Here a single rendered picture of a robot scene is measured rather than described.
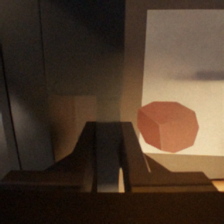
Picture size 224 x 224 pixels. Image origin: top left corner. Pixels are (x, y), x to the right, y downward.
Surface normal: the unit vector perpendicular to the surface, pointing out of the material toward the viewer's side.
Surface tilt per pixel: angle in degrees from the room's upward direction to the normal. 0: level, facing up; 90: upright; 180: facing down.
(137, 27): 0
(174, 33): 0
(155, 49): 0
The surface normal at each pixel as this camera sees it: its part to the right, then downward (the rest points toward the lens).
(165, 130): 0.18, 0.22
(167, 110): 0.02, -0.40
